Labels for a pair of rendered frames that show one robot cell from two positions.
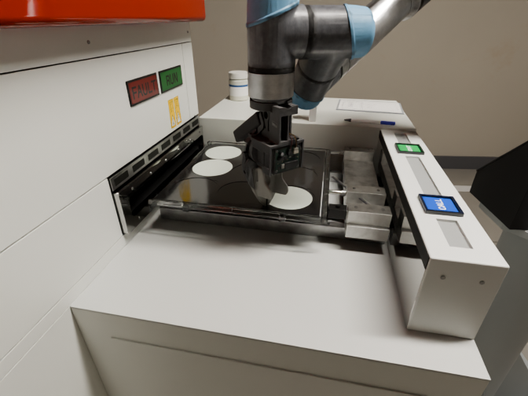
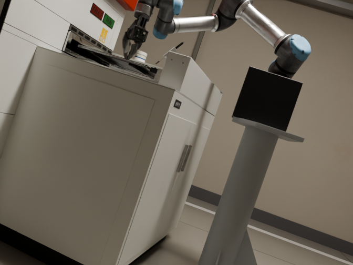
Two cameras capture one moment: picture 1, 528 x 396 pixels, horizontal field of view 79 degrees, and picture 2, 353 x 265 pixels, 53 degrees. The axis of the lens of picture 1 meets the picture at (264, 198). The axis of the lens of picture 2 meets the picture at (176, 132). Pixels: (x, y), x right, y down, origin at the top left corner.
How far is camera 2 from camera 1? 126 cm
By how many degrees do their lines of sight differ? 28
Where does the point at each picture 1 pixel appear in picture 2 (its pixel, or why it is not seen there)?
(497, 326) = (229, 192)
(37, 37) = not seen: outside the picture
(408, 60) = not seen: hidden behind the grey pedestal
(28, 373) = (19, 46)
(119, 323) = (52, 55)
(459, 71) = (310, 154)
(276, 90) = (144, 9)
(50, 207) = (54, 9)
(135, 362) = (46, 78)
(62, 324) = (32, 47)
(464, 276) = (178, 60)
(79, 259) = (48, 36)
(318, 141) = not seen: hidden behind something
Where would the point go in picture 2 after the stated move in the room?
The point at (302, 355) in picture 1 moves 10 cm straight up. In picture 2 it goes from (115, 75) to (124, 50)
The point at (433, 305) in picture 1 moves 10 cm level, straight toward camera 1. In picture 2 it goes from (167, 72) to (149, 63)
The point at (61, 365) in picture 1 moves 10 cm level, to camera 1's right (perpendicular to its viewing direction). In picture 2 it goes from (22, 60) to (45, 68)
